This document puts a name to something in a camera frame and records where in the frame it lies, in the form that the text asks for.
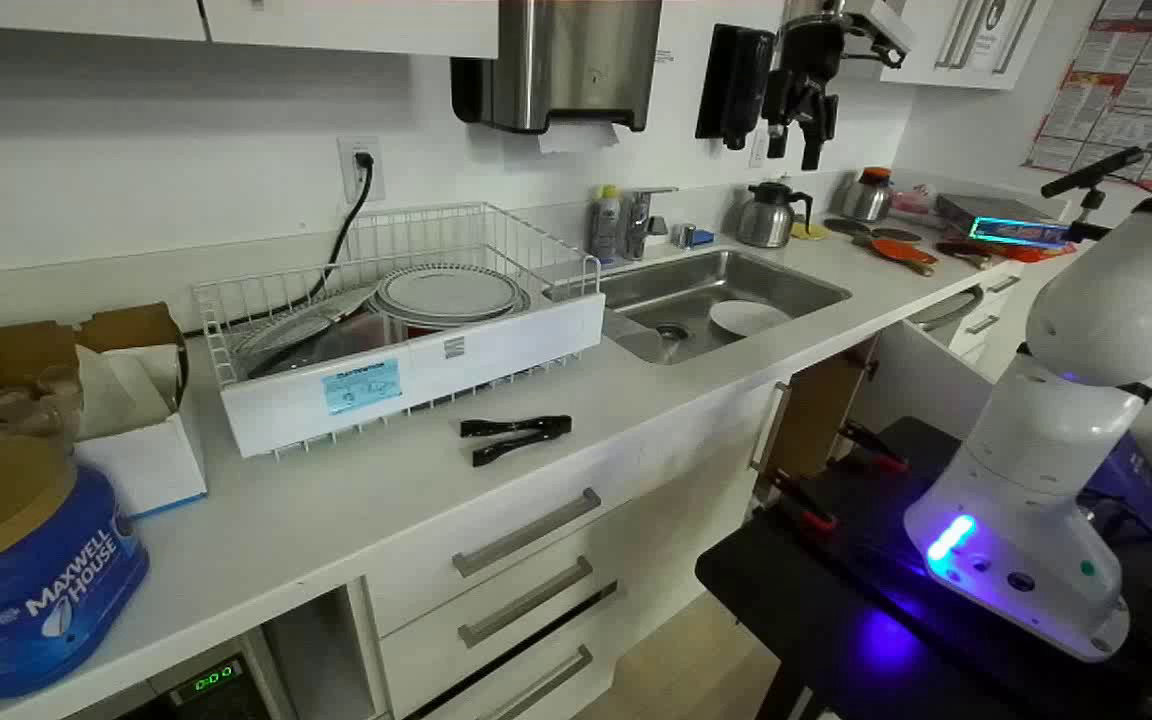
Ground black power cable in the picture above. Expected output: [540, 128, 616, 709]
[290, 146, 385, 310]

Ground open cardboard box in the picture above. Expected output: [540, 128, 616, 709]
[0, 299, 190, 451]

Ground stainless steel sink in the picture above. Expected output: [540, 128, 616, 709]
[599, 243, 855, 366]

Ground blue Maxwell House coffee can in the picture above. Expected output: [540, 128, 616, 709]
[0, 430, 150, 709]

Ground dish soap bottle yellow cap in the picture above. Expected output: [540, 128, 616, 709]
[582, 179, 627, 269]

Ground black wall soap dispenser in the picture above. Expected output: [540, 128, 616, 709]
[693, 18, 781, 151]

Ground white corner cabinet drawers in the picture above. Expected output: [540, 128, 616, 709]
[855, 255, 1049, 443]

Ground white wall outlet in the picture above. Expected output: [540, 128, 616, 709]
[336, 130, 393, 204]

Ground white round plate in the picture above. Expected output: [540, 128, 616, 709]
[707, 297, 797, 343]

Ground orange hand tool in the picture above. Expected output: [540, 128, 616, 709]
[852, 231, 939, 281]

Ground small white box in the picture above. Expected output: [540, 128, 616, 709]
[73, 406, 214, 524]

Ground white paper towel sheet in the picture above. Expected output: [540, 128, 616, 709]
[535, 115, 624, 154]

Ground white wall cabinet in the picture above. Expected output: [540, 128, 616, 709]
[0, 0, 503, 62]

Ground chrome faucet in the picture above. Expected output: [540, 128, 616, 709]
[612, 182, 680, 264]

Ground black robot table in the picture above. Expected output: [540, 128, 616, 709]
[693, 413, 1152, 720]

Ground white cabinet door bar handle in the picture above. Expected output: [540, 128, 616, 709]
[616, 374, 797, 609]

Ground dark device cyan glow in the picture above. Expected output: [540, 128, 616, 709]
[933, 186, 1075, 253]

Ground steel kettle black handle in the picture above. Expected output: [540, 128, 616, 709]
[733, 177, 820, 255]

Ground wall poster with red print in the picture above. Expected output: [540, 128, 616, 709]
[1018, 0, 1152, 190]

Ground steel paper towel dispenser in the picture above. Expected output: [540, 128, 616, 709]
[446, 0, 669, 134]

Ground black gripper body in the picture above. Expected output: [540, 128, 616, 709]
[758, 11, 852, 128]

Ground steel thermos orange lid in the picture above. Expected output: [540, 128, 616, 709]
[839, 162, 898, 229]

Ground red black clamp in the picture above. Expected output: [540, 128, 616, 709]
[836, 419, 913, 479]
[767, 466, 844, 539]

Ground long white box blue label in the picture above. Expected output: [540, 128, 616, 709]
[214, 290, 612, 463]

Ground brown cabinet door panel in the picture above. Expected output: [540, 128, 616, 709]
[750, 346, 871, 504]

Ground white wire dish rack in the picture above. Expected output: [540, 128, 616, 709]
[187, 197, 604, 391]

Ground black appliance green display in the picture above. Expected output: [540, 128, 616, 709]
[109, 648, 275, 720]

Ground black stereo camera on stand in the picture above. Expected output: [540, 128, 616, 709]
[1035, 141, 1152, 243]

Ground blue sponge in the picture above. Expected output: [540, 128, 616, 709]
[673, 219, 720, 255]

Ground white framed wall sign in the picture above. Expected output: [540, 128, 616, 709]
[878, 0, 1058, 96]

